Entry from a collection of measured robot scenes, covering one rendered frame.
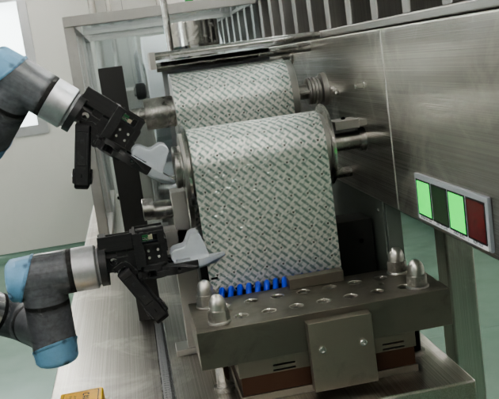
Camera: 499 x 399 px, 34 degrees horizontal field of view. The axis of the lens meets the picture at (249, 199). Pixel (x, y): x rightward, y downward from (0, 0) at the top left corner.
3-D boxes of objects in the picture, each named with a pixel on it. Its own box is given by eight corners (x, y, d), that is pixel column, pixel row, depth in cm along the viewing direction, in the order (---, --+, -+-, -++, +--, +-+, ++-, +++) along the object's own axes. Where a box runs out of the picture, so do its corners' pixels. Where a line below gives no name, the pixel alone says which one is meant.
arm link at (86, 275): (77, 297, 134) (79, 284, 142) (104, 292, 135) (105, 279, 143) (69, 253, 133) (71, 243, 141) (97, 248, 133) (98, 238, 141)
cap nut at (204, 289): (195, 304, 136) (191, 279, 135) (216, 301, 136) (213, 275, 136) (197, 310, 132) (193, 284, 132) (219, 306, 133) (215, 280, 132)
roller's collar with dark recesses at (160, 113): (146, 129, 169) (142, 98, 168) (175, 125, 170) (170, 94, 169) (147, 131, 163) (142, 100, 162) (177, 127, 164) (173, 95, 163)
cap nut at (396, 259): (383, 271, 140) (381, 245, 139) (404, 267, 141) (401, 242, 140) (390, 276, 137) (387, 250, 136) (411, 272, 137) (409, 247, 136)
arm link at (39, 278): (16, 301, 140) (6, 253, 139) (79, 290, 142) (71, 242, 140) (9, 313, 133) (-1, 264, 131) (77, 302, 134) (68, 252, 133)
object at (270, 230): (211, 297, 142) (196, 193, 139) (341, 274, 145) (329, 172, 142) (211, 298, 141) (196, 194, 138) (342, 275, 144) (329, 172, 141)
